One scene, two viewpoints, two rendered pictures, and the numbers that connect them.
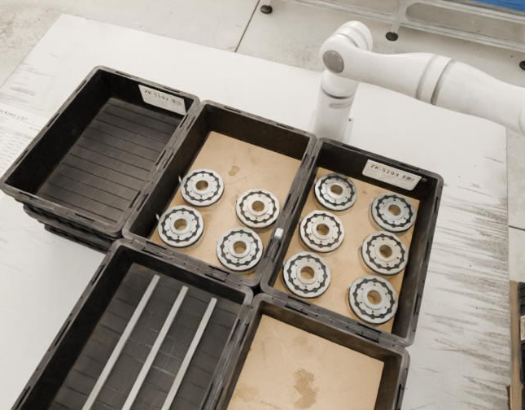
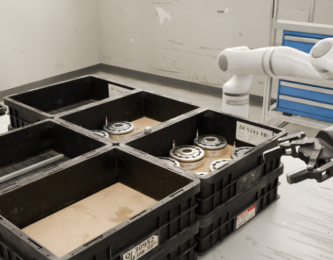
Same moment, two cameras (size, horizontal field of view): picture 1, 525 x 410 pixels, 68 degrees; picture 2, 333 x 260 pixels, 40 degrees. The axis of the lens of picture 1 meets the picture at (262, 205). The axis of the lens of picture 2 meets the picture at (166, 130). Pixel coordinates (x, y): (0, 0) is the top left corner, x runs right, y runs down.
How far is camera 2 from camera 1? 100 cm
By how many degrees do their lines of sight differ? 43
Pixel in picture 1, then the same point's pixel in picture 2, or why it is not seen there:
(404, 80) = (255, 60)
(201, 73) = not seen: hidden behind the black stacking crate
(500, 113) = (311, 70)
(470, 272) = (327, 236)
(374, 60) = (241, 53)
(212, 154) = (137, 124)
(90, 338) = (2, 169)
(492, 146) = not seen: outside the picture
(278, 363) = (112, 201)
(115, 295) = (30, 159)
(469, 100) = (290, 63)
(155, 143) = not seen: hidden behind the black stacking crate
